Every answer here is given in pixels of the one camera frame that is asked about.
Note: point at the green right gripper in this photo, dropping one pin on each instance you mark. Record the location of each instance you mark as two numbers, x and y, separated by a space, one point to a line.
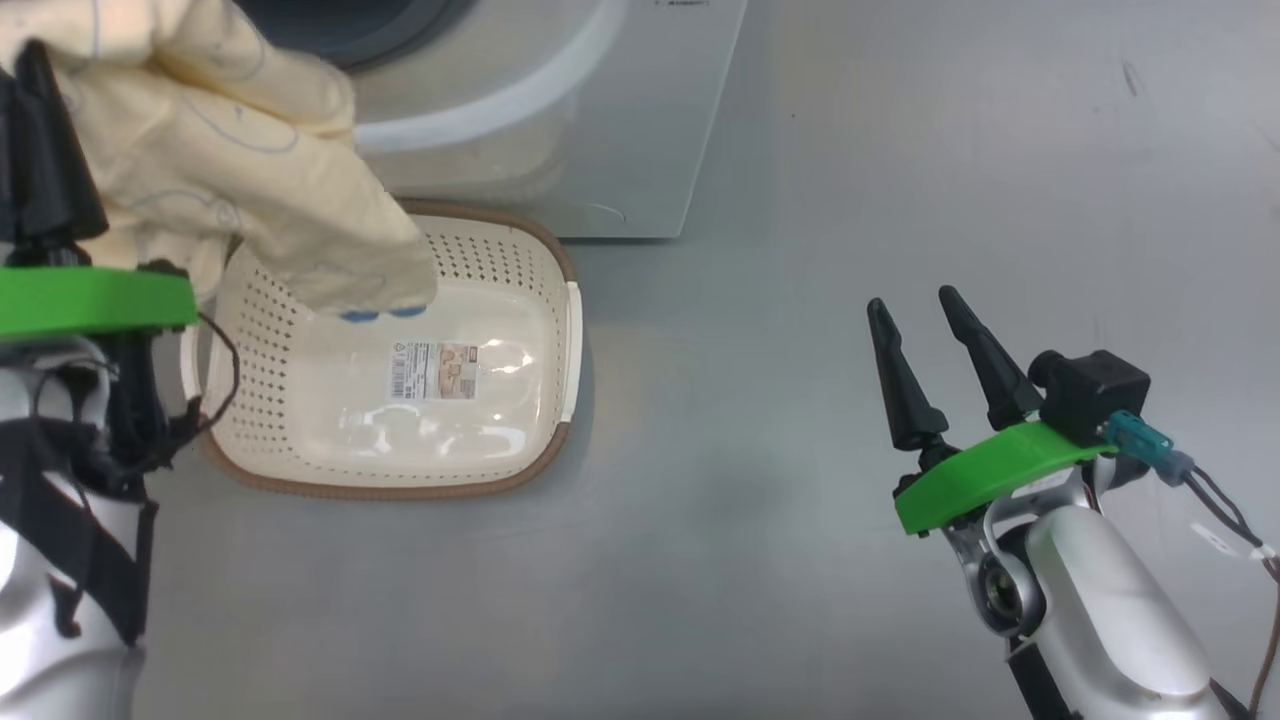
980 470

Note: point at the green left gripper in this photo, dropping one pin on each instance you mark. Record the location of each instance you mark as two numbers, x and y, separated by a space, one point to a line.
90 300

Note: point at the pale yellow blue-print garment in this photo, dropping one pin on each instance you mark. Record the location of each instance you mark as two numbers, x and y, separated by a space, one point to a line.
220 150

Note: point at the white front-load washing machine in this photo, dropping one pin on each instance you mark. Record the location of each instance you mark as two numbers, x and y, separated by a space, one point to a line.
620 120

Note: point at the product label sticker in basket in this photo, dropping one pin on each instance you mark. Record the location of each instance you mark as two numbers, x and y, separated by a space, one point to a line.
433 371

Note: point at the cream perforated laundry basket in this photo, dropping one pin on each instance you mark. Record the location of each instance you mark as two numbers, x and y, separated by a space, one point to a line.
430 450

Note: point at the grey drum opening gasket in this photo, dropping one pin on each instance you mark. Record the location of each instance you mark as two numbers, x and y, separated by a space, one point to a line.
350 25

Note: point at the round washer filter cover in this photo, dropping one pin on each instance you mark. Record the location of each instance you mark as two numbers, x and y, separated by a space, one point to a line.
605 214

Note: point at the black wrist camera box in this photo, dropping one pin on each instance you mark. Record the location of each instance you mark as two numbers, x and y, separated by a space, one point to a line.
1095 390

